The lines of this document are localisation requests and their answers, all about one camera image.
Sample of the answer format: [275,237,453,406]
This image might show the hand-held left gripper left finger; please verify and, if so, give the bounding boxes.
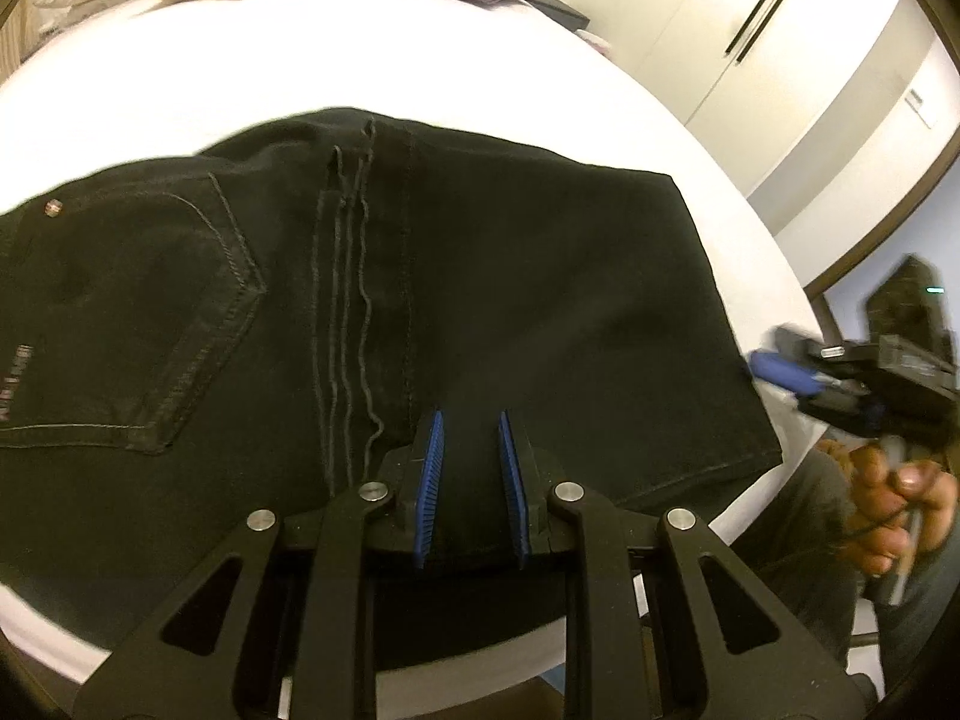
[71,409,447,720]

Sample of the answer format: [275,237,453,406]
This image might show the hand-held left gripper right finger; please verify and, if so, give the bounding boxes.
[497,409,871,720]

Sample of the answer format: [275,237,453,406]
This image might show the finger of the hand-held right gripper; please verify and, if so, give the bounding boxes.
[750,349,822,398]
[772,326,833,361]

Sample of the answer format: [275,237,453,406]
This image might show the black pants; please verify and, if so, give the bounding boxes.
[0,106,785,672]

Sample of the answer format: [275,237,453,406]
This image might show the person's right hand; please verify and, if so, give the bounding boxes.
[817,444,960,577]

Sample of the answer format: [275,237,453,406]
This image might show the person's grey trousers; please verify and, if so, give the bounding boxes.
[720,450,960,720]

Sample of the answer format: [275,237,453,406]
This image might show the white wardrobe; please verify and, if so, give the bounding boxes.
[570,0,960,233]

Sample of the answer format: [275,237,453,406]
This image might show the white bed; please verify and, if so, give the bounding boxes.
[0,0,826,680]

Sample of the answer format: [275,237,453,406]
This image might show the dark grey nightstand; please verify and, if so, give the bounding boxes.
[536,0,590,27]

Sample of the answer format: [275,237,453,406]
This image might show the dark wooden door frame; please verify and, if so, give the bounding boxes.
[802,180,960,293]

